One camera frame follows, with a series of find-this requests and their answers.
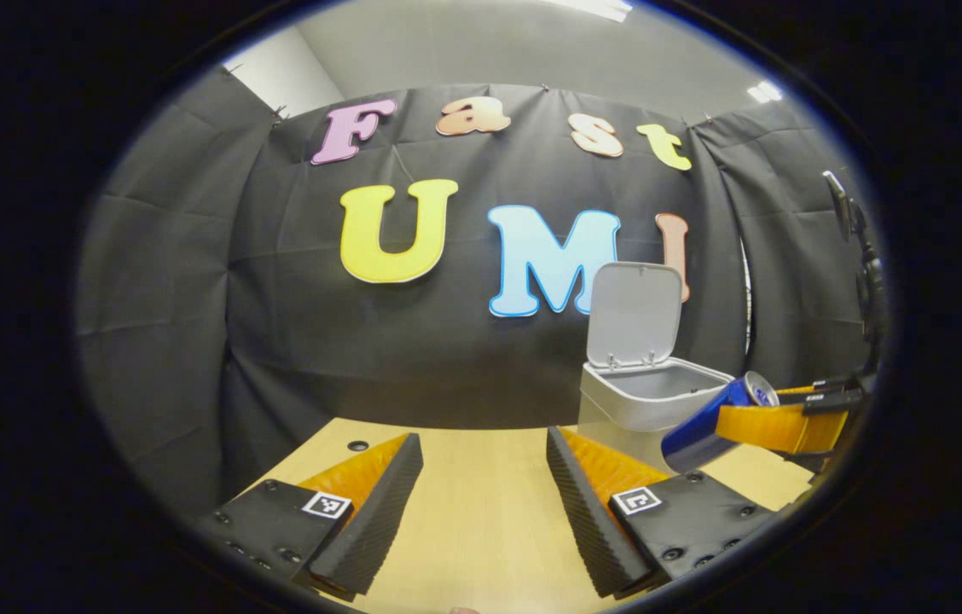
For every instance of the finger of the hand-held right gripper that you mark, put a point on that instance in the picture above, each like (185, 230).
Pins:
(831, 397)
(775, 426)

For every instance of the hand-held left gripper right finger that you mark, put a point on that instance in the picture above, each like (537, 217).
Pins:
(588, 520)

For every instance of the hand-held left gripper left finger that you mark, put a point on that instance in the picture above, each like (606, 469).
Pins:
(379, 520)

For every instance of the blue pop can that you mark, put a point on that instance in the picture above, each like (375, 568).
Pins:
(698, 431)

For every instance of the white desktop garbage bin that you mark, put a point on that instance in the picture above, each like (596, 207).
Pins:
(626, 401)

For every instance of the wooden desktop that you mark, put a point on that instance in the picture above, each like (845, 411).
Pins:
(489, 520)

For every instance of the black backdrop cloth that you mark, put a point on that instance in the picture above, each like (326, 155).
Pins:
(447, 367)

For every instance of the small ceiling light panel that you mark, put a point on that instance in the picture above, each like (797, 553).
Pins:
(762, 91)

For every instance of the long ceiling light panel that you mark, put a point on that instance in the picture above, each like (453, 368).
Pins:
(592, 8)

